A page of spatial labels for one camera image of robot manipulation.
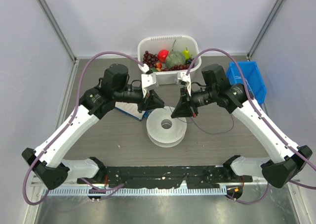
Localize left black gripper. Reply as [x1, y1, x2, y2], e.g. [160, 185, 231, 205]
[114, 86, 165, 114]

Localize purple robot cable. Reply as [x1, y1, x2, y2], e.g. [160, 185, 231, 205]
[185, 48, 316, 205]
[22, 51, 149, 206]

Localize green melon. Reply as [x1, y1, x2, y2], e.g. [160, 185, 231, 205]
[165, 50, 186, 68]

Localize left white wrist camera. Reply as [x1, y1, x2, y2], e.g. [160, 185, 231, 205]
[141, 64, 159, 97]

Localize dark red grape bunch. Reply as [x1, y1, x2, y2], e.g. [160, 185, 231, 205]
[161, 64, 190, 72]

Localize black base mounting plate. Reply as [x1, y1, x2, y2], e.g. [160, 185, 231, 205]
[88, 166, 253, 189]

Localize red pomegranate fruit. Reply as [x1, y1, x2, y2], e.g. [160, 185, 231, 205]
[158, 49, 169, 63]

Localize white slotted cable duct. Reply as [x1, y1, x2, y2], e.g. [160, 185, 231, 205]
[48, 185, 227, 197]

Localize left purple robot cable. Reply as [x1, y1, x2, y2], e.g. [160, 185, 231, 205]
[22, 51, 149, 206]

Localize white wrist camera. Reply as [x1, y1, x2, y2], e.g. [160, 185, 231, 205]
[141, 64, 159, 97]
[176, 72, 192, 96]

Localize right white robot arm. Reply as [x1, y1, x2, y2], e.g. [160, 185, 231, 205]
[171, 64, 313, 188]

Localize thin dark purple cable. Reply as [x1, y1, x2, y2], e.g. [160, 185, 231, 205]
[161, 105, 235, 135]

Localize orange peach fruit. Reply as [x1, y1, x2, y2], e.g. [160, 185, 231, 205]
[156, 62, 162, 70]

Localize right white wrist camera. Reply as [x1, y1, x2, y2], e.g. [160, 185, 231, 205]
[176, 72, 192, 96]

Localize dark blue grapes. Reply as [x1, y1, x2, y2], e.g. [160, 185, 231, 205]
[185, 58, 193, 65]

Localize white perforated filament spool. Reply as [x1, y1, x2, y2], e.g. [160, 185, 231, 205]
[146, 106, 187, 148]

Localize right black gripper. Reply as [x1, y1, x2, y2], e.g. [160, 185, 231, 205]
[171, 85, 217, 118]

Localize blue plastic storage bin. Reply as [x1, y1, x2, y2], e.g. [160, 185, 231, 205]
[226, 61, 267, 105]

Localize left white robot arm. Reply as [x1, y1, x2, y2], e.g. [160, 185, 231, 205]
[22, 64, 164, 190]

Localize white cable in bin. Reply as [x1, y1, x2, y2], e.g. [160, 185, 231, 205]
[234, 75, 255, 96]

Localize blue razor package box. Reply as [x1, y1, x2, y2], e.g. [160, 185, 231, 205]
[115, 102, 152, 121]

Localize yellow green pear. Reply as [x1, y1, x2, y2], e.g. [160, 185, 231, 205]
[182, 48, 191, 60]

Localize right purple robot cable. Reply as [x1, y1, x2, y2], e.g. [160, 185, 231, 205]
[185, 48, 316, 205]

